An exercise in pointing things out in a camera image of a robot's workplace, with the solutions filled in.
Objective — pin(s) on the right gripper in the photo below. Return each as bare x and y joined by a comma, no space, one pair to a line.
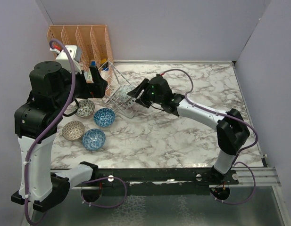
137,92

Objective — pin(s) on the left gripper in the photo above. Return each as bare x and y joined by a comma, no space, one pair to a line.
97,89

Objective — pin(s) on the red lattice bowl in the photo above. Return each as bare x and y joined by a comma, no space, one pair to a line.
127,101

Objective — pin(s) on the pink patterned bowl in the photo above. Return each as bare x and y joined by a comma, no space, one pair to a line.
124,90

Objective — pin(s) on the black leaf pattern bowl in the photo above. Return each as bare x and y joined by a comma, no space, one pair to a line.
86,108

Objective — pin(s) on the dark blue triangle bowl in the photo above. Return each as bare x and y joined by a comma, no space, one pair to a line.
104,117

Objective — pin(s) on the light blue floral bowl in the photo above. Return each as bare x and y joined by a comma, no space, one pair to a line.
93,139

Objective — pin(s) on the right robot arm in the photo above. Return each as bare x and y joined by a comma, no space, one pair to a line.
232,133

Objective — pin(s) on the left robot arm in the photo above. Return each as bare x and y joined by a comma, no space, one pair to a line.
53,88

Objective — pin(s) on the yellow black tool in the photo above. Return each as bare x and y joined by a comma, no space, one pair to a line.
103,61

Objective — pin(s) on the orange plastic desk organizer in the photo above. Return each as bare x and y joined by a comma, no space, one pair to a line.
94,42

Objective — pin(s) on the brown geometric bowl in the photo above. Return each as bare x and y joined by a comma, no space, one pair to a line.
73,130

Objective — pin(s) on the white wire dish rack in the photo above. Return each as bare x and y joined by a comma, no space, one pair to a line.
116,80

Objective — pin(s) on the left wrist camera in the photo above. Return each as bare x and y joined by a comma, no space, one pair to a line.
75,53

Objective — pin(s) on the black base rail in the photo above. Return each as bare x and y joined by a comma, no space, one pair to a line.
157,181

